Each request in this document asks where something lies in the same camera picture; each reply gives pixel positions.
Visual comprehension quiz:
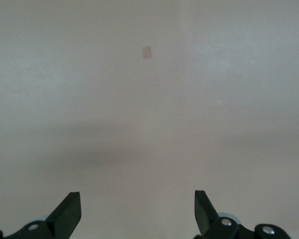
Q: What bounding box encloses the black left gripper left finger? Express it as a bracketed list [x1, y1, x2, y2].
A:
[3, 191, 82, 239]

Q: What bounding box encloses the brown tape patch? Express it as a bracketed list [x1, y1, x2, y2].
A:
[141, 46, 153, 60]

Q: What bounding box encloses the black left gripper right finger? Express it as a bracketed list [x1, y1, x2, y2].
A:
[193, 190, 255, 239]

